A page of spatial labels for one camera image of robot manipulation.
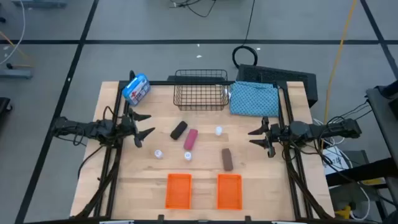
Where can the blue first aid kit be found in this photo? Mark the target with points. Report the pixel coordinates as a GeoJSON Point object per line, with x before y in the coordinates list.
{"type": "Point", "coordinates": [136, 89]}

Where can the black grey-topped desk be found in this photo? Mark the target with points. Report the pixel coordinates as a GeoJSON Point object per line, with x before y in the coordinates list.
{"type": "Point", "coordinates": [384, 112]}

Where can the blue patterned cloth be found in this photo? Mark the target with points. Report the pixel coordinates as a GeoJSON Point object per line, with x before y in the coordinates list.
{"type": "Point", "coordinates": [253, 99]}

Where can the yellow power plug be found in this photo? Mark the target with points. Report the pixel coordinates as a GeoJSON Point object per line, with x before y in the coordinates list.
{"type": "Point", "coordinates": [344, 212]}

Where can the brown bandage roll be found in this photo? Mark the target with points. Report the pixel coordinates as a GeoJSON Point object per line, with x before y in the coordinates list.
{"type": "Point", "coordinates": [227, 159]}

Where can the black shelf beam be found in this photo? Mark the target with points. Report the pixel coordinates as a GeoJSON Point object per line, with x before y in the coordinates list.
{"type": "Point", "coordinates": [360, 171]}

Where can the pink bandage roll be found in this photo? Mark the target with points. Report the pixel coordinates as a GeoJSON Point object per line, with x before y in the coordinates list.
{"type": "Point", "coordinates": [190, 139]}

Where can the black chair base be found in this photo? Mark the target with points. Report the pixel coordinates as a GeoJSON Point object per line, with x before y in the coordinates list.
{"type": "Point", "coordinates": [4, 105]}

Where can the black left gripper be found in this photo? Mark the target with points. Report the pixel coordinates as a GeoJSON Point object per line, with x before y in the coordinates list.
{"type": "Point", "coordinates": [129, 127]}

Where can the black perforated computer case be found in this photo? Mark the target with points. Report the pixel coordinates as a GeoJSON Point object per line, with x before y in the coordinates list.
{"type": "Point", "coordinates": [273, 74]}

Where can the grey floor stand base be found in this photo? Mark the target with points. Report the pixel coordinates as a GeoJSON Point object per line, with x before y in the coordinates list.
{"type": "Point", "coordinates": [15, 73]}
{"type": "Point", "coordinates": [38, 3]}

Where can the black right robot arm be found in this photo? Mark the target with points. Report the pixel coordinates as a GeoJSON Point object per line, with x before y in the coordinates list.
{"type": "Point", "coordinates": [326, 129]}

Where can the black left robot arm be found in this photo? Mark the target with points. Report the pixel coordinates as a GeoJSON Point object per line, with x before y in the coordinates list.
{"type": "Point", "coordinates": [93, 129]}

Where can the orange plastic tray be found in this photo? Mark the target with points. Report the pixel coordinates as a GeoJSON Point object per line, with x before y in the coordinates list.
{"type": "Point", "coordinates": [178, 191]}
{"type": "Point", "coordinates": [229, 191]}

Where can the white printed paper box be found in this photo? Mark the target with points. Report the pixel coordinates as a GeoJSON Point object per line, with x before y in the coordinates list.
{"type": "Point", "coordinates": [337, 161]}

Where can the black clamp knob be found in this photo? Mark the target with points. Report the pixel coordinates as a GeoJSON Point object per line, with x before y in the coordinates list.
{"type": "Point", "coordinates": [132, 74]}

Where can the black table edge clamp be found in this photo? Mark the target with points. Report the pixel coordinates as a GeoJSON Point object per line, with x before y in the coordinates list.
{"type": "Point", "coordinates": [160, 217]}
{"type": "Point", "coordinates": [247, 217]}

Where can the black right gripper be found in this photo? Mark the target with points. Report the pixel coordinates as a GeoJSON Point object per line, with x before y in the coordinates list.
{"type": "Point", "coordinates": [273, 133]}

